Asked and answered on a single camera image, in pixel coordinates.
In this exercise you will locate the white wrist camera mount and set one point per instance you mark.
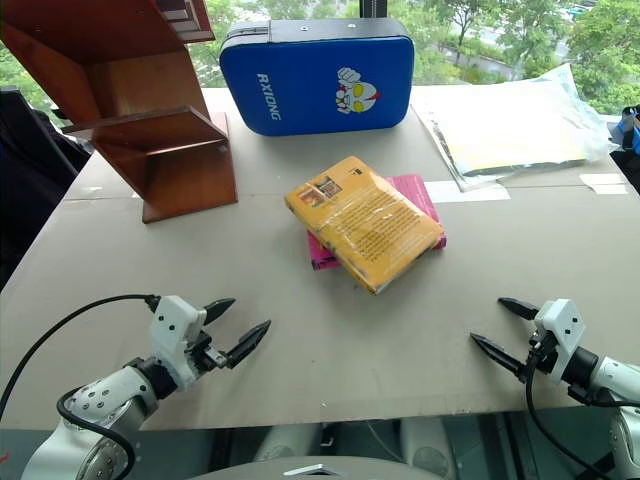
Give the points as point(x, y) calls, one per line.
point(565, 325)
point(172, 325)

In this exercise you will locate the black and blue object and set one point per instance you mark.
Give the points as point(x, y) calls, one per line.
point(631, 145)

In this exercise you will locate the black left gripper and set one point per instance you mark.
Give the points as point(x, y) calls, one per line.
point(207, 356)

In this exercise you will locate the blue padded case with cartoon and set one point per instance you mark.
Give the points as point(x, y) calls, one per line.
point(300, 80)

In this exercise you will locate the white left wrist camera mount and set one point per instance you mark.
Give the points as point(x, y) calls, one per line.
point(172, 325)

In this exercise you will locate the brown wooden bookshelf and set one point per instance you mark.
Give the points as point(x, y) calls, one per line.
point(165, 160)

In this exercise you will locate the white rounded shape under table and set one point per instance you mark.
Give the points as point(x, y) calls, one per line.
point(425, 445)
point(287, 440)

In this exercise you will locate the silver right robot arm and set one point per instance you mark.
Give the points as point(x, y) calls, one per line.
point(617, 380)

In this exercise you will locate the yellow book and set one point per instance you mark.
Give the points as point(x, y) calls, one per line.
point(370, 220)

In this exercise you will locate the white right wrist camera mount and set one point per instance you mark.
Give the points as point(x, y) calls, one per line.
point(565, 325)

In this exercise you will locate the pink book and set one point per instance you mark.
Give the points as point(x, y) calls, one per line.
point(417, 192)

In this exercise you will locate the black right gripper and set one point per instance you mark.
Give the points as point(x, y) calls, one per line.
point(544, 352)

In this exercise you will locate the short white tape strip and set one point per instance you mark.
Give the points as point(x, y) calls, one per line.
point(605, 184)

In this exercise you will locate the clear plastic bag with papers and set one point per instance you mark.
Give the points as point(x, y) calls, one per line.
point(510, 130)

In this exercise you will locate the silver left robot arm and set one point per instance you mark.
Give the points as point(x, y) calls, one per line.
point(100, 400)

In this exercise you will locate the dark fabric object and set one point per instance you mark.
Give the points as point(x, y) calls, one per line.
point(30, 175)

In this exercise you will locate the black metal post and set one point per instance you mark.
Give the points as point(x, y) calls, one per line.
point(372, 10)

